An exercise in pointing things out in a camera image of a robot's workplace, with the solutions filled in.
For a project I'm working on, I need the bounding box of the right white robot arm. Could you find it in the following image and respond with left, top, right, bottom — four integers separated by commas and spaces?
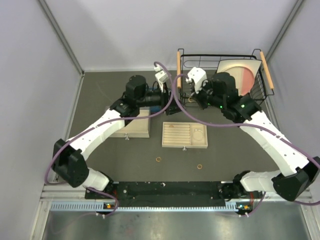
185, 67, 320, 202

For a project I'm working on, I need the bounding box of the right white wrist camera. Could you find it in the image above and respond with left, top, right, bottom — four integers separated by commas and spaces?
185, 67, 207, 95

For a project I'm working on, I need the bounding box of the silver pearl bracelet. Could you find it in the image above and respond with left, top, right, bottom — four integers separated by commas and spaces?
192, 128, 206, 142

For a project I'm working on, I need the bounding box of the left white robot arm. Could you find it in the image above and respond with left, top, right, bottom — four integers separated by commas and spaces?
51, 72, 173, 199

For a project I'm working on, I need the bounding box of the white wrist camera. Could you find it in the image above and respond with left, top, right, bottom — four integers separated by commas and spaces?
185, 67, 207, 95
154, 65, 169, 93

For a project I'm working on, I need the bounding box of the beige jewelry tray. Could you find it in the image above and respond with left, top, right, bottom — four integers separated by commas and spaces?
161, 122, 208, 149

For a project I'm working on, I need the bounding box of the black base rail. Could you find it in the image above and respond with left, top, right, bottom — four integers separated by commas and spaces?
84, 181, 265, 201

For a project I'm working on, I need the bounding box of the blue-grey cable duct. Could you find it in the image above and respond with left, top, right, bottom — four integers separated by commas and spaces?
50, 201, 253, 213

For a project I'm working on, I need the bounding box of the beige jewelry box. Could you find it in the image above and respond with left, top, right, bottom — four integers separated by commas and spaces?
110, 118, 151, 140

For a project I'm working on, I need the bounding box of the black wire dish rack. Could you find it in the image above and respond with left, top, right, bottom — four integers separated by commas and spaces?
177, 48, 275, 105

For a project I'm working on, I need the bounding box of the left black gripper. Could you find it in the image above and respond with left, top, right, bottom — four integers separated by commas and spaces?
136, 81, 186, 115

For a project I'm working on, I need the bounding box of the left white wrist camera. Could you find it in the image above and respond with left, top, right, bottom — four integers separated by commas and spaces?
154, 65, 169, 93

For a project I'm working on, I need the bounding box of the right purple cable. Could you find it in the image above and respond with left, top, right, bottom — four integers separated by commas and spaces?
174, 74, 320, 218

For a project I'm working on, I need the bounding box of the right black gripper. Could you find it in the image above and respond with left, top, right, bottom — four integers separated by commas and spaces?
190, 79, 225, 111

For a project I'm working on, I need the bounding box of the cream and pink plate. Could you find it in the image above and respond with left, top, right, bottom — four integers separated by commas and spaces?
216, 59, 262, 96

